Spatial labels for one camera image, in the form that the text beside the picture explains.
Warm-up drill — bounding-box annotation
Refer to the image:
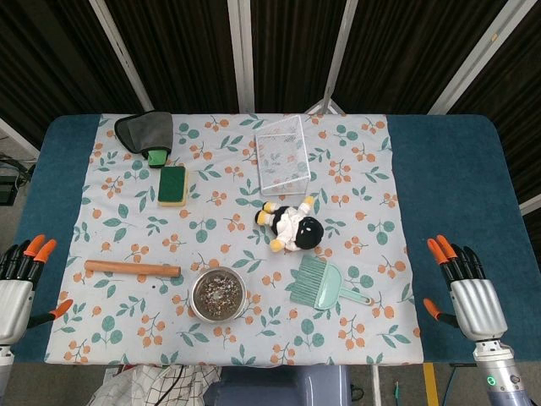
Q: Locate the black box device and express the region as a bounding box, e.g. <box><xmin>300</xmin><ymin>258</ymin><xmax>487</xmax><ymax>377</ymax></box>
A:
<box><xmin>0</xmin><ymin>162</ymin><xmax>20</xmax><ymax>208</ymax></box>

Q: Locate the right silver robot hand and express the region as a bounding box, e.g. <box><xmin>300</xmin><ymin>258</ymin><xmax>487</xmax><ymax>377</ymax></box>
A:
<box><xmin>424</xmin><ymin>234</ymin><xmax>508</xmax><ymax>342</ymax></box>

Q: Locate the green yellow sponge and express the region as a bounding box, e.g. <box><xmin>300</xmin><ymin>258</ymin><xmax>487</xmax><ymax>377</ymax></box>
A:
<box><xmin>157</xmin><ymin>165</ymin><xmax>190</xmax><ymax>208</ymax></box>

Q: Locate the white checkered cloth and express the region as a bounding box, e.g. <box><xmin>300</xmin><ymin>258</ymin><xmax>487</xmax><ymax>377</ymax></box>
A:
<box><xmin>90</xmin><ymin>364</ymin><xmax>223</xmax><ymax>406</ymax></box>

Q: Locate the white wire mesh basket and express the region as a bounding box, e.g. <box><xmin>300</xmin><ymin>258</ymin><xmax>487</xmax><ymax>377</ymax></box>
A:
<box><xmin>254</xmin><ymin>114</ymin><xmax>310</xmax><ymax>196</ymax></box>

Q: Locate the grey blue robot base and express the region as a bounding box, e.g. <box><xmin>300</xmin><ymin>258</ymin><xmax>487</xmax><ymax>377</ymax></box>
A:
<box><xmin>202</xmin><ymin>365</ymin><xmax>352</xmax><ymax>406</ymax></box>

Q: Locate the grey cloth black edge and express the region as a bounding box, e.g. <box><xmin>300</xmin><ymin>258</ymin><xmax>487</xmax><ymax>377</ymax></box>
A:
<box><xmin>113</xmin><ymin>111</ymin><xmax>174</xmax><ymax>161</ymax></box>

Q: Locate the stainless steel bowl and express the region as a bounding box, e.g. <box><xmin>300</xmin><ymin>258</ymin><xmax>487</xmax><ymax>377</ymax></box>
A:
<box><xmin>189</xmin><ymin>266</ymin><xmax>249</xmax><ymax>325</ymax></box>

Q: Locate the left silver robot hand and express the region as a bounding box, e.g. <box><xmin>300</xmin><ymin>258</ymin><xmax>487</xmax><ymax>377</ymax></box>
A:
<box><xmin>0</xmin><ymin>234</ymin><xmax>74</xmax><ymax>346</ymax></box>

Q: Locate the mint green plastic brush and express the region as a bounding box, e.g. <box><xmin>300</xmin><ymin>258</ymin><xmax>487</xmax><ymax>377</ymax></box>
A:
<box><xmin>284</xmin><ymin>255</ymin><xmax>375</xmax><ymax>310</ymax></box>

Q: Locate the blue table cover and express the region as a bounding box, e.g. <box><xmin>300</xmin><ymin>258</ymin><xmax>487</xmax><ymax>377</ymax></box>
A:
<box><xmin>10</xmin><ymin>112</ymin><xmax>525</xmax><ymax>365</ymax></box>

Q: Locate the floral leaf print tablecloth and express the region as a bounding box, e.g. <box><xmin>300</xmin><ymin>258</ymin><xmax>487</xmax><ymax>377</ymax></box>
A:
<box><xmin>44</xmin><ymin>112</ymin><xmax>425</xmax><ymax>367</ymax></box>

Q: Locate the wooden rolling pin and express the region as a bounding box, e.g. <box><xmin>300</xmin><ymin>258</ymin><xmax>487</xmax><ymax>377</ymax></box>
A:
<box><xmin>84</xmin><ymin>260</ymin><xmax>183</xmax><ymax>280</ymax></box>

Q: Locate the black white plush doll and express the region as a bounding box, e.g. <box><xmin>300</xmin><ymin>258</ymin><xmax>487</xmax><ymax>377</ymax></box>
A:
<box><xmin>254</xmin><ymin>195</ymin><xmax>325</xmax><ymax>254</ymax></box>

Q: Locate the white partition frame post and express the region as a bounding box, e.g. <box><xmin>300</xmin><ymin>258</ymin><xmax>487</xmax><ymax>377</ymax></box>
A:
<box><xmin>88</xmin><ymin>0</ymin><xmax>154</xmax><ymax>113</ymax></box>
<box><xmin>325</xmin><ymin>0</ymin><xmax>360</xmax><ymax>112</ymax></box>
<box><xmin>428</xmin><ymin>0</ymin><xmax>527</xmax><ymax>116</ymax></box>
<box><xmin>227</xmin><ymin>0</ymin><xmax>256</xmax><ymax>114</ymax></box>

